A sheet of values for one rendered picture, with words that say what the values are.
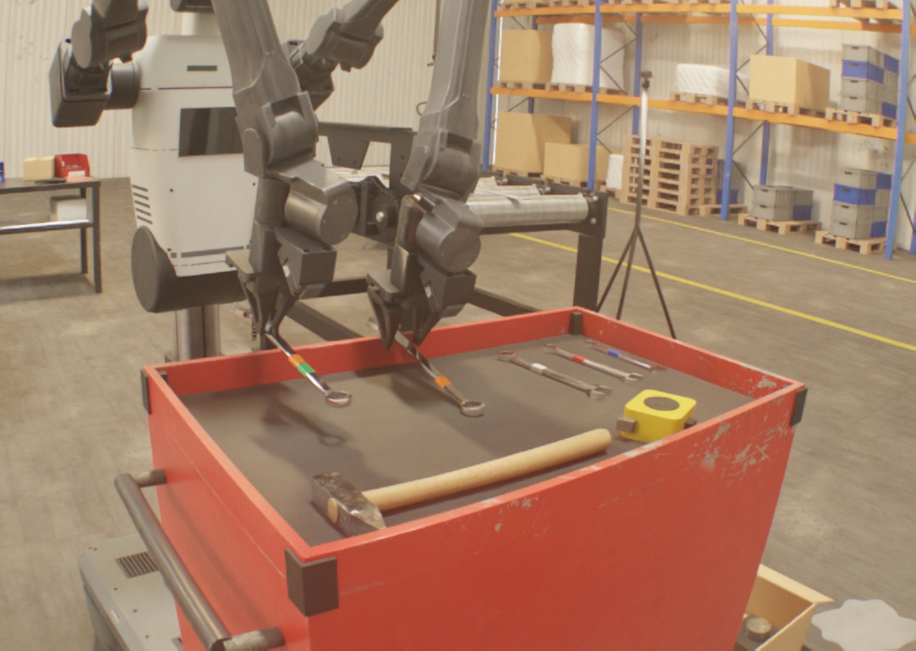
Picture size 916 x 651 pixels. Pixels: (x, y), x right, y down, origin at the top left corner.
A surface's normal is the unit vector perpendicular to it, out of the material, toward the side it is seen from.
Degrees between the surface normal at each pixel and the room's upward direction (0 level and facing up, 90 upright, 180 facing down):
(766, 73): 90
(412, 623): 90
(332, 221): 102
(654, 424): 90
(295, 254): 90
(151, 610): 0
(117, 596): 0
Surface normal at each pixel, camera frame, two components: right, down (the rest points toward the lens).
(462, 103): 0.59, 0.00
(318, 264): 0.61, 0.40
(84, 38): -0.62, 0.39
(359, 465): 0.06, -0.97
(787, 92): -0.81, 0.09
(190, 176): 0.66, 0.20
